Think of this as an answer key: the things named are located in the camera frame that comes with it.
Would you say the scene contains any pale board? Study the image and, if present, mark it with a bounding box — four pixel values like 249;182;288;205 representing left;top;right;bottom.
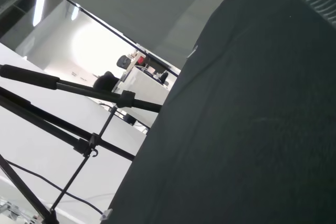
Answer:
25;0;249;70

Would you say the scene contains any clear cloth clip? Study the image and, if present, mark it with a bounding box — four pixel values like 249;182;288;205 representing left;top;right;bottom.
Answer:
186;45;198;59
99;208;113;221

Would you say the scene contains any black office chair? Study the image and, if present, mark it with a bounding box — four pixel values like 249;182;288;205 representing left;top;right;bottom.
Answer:
117;55;131;69
93;71;119;91

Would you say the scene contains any white office desk partition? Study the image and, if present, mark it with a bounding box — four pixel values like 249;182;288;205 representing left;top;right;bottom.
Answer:
118;65;171;128

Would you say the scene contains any black tripod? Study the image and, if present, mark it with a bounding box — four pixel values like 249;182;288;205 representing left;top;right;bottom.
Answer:
0;64;163;224

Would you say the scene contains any black bench cloth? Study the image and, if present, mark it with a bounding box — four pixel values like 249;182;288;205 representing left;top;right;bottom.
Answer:
101;0;336;224

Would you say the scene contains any thin black cable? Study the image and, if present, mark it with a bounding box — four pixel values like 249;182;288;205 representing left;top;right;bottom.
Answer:
5;161;106;216

